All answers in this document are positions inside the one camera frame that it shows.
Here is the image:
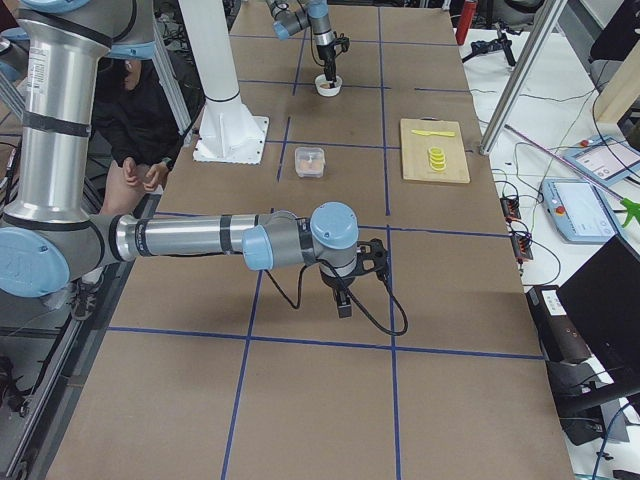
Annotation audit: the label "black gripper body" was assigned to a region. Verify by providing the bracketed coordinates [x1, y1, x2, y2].
[320, 238, 388, 290]
[314, 30, 349, 65]

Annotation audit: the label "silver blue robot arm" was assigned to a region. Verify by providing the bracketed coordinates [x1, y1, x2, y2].
[266, 0, 350, 87]
[1, 1, 388, 317]

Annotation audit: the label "clear plastic egg box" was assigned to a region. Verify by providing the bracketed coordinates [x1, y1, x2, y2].
[294, 147, 326, 178]

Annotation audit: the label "brown egg in box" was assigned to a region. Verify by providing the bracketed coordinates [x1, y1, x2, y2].
[298, 157, 324, 176]

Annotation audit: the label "black computer box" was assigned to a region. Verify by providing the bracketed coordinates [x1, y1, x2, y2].
[524, 233, 640, 366]

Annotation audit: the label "white bowl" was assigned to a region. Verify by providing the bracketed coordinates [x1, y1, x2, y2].
[314, 74, 343, 97]

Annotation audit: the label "blue tape strip far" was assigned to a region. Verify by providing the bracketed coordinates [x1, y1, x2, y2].
[220, 33, 306, 480]

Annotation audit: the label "blue tape strip lengthwise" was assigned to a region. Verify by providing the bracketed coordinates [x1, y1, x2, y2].
[376, 7, 402, 479]

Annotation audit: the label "yellow plastic knife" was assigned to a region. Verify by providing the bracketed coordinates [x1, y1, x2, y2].
[411, 129, 456, 138]

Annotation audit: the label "yellow lemon slices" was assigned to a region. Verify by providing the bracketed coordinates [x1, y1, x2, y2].
[428, 147, 447, 172]

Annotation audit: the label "wooden cutting board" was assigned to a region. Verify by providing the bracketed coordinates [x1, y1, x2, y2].
[400, 118, 470, 184]

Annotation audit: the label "red bottle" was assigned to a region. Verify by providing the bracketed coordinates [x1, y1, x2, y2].
[456, 0, 477, 34]

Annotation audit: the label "seated person in black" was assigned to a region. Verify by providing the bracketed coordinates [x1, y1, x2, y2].
[92, 58, 182, 215]

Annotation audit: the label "teach pendant tablet near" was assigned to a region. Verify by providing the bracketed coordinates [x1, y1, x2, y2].
[541, 178, 620, 245]

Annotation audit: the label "teach pendant tablet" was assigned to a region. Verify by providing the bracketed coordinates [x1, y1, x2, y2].
[541, 178, 620, 245]
[562, 135, 639, 186]

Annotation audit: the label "blue tape strip crosswise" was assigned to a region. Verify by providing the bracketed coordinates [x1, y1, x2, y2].
[107, 326, 544, 361]

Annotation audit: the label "teach pendant tablet far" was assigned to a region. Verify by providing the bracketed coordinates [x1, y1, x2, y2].
[562, 135, 639, 186]

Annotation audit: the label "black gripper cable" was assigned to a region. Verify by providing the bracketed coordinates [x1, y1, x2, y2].
[265, 259, 408, 336]

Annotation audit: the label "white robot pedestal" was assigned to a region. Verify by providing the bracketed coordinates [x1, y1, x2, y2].
[179, 0, 269, 165]

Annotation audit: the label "aluminium frame post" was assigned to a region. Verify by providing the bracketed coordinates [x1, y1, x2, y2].
[479, 0, 567, 155]

